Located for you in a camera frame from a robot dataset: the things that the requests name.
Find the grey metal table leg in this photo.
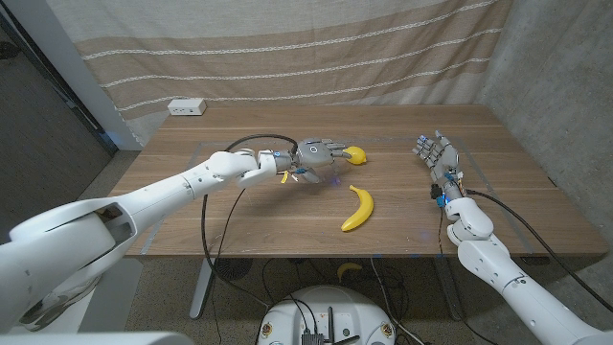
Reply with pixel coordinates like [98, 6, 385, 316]
[433, 256, 465, 321]
[189, 257, 216, 321]

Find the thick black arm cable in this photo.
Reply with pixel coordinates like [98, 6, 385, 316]
[199, 133, 301, 311]
[466, 189, 613, 312]

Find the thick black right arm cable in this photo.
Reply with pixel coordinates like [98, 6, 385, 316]
[466, 189, 613, 312]

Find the yellow toy banana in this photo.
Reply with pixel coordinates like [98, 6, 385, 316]
[340, 184, 375, 233]

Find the beige striped cloth backdrop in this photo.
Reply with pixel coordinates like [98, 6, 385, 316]
[45, 0, 513, 148]

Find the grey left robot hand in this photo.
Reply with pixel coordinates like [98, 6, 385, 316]
[286, 137, 353, 186]

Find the small yellow banana under table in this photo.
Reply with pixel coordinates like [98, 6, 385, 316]
[336, 262, 364, 283]

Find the white robot torso edge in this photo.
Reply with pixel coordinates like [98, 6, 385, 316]
[0, 331, 195, 345]

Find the white pillar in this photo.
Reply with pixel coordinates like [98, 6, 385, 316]
[2, 0, 143, 152]

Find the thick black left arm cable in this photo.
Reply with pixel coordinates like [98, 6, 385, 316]
[199, 133, 301, 311]

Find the white power outlet box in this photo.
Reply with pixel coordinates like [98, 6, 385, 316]
[167, 97, 208, 117]

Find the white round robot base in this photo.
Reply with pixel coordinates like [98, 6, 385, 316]
[257, 285, 397, 345]

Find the yellow toy lemon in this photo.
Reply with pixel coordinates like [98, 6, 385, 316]
[345, 146, 368, 167]

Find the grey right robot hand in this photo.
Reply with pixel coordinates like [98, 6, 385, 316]
[412, 129, 465, 197]

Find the black round floor fan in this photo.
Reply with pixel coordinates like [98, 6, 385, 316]
[215, 257, 254, 282]

